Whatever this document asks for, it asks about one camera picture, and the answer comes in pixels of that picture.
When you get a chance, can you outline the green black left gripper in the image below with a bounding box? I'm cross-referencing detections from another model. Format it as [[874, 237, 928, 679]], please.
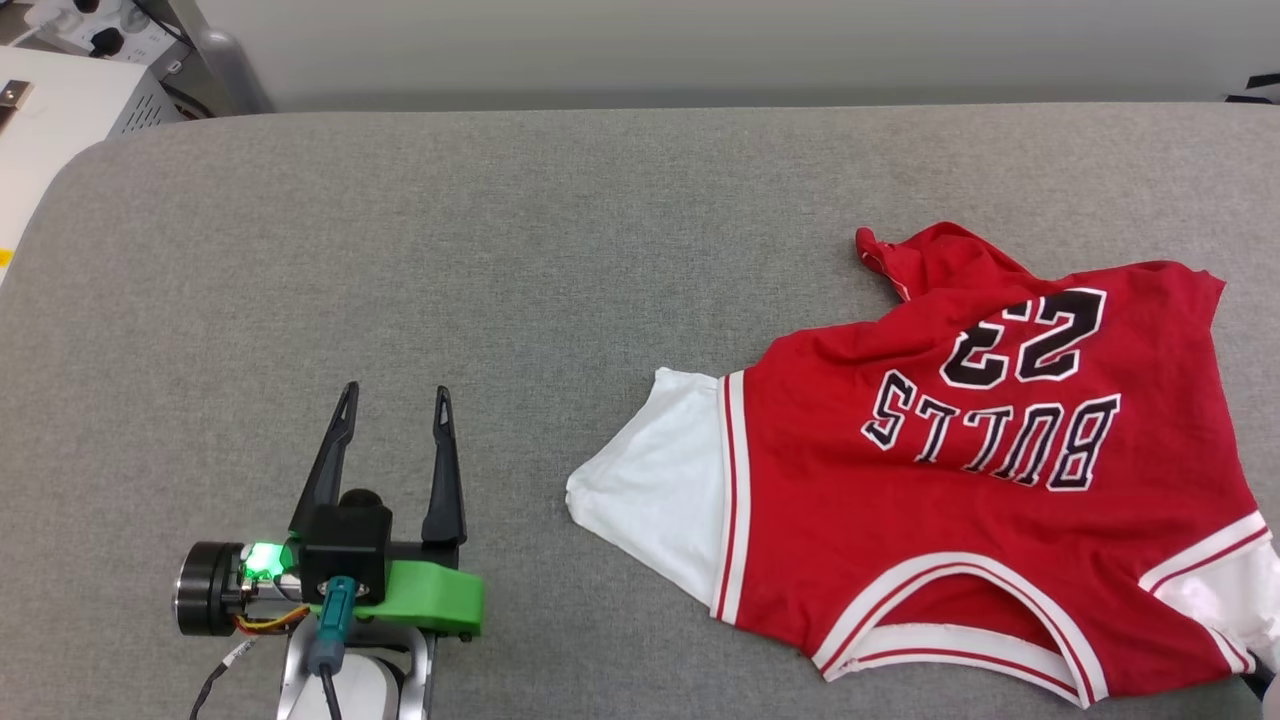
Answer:
[[175, 381, 486, 641]]

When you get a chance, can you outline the red white basketball jersey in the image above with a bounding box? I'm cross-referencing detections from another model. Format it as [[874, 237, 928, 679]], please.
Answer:
[[565, 222, 1280, 709]]

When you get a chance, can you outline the grey fabric sofa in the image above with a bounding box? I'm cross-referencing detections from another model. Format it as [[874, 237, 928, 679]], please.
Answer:
[[0, 103, 1280, 720]]

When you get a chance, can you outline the white power supply box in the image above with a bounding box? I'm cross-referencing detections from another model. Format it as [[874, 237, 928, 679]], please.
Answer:
[[0, 45, 188, 286]]

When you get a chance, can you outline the white power strip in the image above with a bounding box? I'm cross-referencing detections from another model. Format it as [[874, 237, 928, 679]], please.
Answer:
[[22, 0, 179, 66]]

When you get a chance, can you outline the teal connector camera cable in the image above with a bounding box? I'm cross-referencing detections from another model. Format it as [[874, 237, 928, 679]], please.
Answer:
[[305, 575, 358, 720]]

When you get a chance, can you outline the thin black labelled cable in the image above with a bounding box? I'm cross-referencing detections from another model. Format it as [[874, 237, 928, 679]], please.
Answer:
[[188, 635, 263, 720]]

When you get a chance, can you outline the grey metal frame beam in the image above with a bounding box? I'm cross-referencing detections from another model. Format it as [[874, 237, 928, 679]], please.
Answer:
[[165, 0, 274, 114]]

